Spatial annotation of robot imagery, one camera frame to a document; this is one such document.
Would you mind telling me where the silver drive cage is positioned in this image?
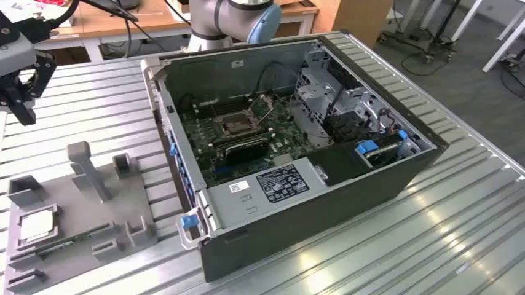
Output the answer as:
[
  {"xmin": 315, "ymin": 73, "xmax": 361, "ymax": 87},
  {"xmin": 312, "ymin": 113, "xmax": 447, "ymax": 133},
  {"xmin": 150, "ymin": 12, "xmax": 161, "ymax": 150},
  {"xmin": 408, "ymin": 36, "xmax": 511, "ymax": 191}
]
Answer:
[{"xmin": 292, "ymin": 42, "xmax": 377, "ymax": 145}]

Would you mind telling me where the metal socket cover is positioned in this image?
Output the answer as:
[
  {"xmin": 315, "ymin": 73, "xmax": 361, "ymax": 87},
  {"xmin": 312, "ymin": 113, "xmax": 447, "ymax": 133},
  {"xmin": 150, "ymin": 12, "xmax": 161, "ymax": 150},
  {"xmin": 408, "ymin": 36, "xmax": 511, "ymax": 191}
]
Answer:
[{"xmin": 253, "ymin": 93, "xmax": 281, "ymax": 114}]

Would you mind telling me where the CPU socket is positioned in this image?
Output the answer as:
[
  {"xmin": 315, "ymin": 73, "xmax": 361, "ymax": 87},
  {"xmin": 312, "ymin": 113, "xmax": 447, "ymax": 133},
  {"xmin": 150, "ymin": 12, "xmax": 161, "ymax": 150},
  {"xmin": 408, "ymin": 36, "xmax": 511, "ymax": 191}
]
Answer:
[{"xmin": 218, "ymin": 112, "xmax": 263, "ymax": 139}]

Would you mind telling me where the green RAM stick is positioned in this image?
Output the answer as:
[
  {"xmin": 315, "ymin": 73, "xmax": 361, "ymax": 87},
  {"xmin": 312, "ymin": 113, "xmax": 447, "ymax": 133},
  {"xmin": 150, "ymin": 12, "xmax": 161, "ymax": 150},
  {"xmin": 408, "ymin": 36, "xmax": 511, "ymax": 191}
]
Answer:
[{"xmin": 34, "ymin": 226, "xmax": 104, "ymax": 256}]

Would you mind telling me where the black wheeled equipment stand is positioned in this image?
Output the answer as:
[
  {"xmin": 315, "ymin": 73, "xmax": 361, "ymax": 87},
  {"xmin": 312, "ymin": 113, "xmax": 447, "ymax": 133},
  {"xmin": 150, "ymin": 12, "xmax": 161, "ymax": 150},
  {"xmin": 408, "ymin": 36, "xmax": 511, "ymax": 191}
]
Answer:
[{"xmin": 376, "ymin": 0, "xmax": 460, "ymax": 65}]

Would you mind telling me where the silver CPU chip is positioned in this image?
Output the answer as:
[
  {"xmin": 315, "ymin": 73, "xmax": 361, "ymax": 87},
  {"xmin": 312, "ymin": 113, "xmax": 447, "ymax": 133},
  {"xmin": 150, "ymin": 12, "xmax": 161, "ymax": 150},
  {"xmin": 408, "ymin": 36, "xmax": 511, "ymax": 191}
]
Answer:
[{"xmin": 18, "ymin": 211, "xmax": 58, "ymax": 242}]

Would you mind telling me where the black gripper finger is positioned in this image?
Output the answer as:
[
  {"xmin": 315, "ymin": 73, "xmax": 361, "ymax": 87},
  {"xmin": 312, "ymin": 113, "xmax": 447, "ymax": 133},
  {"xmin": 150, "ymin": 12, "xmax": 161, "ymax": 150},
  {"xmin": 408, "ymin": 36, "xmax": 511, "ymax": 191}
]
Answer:
[{"xmin": 0, "ymin": 52, "xmax": 55, "ymax": 126}]

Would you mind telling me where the green motherboard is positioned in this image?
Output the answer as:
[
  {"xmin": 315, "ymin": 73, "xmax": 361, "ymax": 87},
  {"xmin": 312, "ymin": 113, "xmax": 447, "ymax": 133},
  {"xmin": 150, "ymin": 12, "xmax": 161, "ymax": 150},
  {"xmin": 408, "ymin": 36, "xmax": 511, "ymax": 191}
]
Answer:
[{"xmin": 178, "ymin": 95, "xmax": 316, "ymax": 188}]

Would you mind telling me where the gray parts rack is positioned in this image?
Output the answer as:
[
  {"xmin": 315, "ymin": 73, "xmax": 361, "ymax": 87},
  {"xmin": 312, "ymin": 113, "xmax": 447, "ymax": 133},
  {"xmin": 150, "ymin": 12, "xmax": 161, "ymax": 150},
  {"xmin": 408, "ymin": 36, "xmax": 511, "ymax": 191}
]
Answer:
[{"xmin": 5, "ymin": 140, "xmax": 158, "ymax": 293}]

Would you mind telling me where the wooden desk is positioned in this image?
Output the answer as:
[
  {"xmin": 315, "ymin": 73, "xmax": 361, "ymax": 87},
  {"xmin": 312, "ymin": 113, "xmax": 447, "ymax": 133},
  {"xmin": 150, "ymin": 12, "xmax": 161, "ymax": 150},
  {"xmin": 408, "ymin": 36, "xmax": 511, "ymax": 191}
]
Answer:
[{"xmin": 0, "ymin": 0, "xmax": 320, "ymax": 64}]

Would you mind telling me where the white table frame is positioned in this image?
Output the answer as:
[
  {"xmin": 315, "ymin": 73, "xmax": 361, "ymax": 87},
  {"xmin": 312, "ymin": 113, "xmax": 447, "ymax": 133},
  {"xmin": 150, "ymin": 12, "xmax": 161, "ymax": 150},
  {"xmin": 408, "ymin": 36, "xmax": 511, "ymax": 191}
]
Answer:
[{"xmin": 450, "ymin": 0, "xmax": 525, "ymax": 74}]

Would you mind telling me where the gray wrist camera box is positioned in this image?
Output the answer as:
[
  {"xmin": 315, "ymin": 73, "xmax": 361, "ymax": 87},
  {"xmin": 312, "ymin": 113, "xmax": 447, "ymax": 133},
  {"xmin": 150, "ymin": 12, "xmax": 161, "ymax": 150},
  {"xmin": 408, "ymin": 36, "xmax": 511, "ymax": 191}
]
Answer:
[{"xmin": 0, "ymin": 41, "xmax": 38, "ymax": 77}]

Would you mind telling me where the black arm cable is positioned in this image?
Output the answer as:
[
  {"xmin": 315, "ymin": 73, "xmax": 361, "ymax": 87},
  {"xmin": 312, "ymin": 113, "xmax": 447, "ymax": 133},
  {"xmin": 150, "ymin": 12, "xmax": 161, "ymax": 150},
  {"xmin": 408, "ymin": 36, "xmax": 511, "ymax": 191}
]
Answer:
[{"xmin": 50, "ymin": 0, "xmax": 140, "ymax": 30}]

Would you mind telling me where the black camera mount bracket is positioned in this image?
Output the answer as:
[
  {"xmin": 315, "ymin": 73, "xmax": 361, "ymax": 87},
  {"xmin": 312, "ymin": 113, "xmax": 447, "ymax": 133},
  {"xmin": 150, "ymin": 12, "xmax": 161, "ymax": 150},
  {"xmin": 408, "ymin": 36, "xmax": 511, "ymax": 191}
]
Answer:
[{"xmin": 0, "ymin": 12, "xmax": 54, "ymax": 47}]

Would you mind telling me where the open black PC case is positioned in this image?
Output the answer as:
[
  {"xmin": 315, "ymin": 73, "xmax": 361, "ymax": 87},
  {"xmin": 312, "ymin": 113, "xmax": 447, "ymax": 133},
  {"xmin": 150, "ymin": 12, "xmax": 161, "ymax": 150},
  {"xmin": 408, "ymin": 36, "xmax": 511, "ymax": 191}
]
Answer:
[{"xmin": 138, "ymin": 29, "xmax": 448, "ymax": 283}]

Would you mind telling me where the black RAM slot row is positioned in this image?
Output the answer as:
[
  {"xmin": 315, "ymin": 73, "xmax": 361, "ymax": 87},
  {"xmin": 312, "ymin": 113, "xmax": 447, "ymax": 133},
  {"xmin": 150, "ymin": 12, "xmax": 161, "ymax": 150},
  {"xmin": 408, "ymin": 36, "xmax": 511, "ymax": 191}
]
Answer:
[
  {"xmin": 196, "ymin": 134, "xmax": 268, "ymax": 152},
  {"xmin": 192, "ymin": 96, "xmax": 252, "ymax": 115}
]

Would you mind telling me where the wooden cabinet panel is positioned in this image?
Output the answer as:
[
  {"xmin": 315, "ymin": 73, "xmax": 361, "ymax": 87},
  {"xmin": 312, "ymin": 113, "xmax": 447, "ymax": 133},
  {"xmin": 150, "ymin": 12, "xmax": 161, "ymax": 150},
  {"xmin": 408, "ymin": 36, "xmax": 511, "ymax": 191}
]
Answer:
[{"xmin": 319, "ymin": 0, "xmax": 395, "ymax": 49}]

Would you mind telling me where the gray power supply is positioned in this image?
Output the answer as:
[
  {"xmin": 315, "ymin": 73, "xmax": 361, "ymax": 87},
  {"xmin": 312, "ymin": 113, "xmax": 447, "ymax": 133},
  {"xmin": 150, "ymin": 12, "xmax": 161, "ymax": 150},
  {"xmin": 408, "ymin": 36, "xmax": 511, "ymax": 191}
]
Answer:
[{"xmin": 202, "ymin": 158, "xmax": 328, "ymax": 230}]

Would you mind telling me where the black disk bay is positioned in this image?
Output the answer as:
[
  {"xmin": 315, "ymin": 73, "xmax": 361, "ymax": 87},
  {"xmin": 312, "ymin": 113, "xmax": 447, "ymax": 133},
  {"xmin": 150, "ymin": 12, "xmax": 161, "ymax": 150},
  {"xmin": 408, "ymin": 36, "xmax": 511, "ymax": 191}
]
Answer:
[{"xmin": 323, "ymin": 110, "xmax": 369, "ymax": 142}]

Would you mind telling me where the blue disk carrier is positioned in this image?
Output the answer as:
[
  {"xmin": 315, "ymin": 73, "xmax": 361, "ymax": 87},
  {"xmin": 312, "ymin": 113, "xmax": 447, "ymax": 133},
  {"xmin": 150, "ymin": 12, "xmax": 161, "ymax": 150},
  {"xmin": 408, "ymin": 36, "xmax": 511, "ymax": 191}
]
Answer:
[{"xmin": 353, "ymin": 140, "xmax": 400, "ymax": 168}]

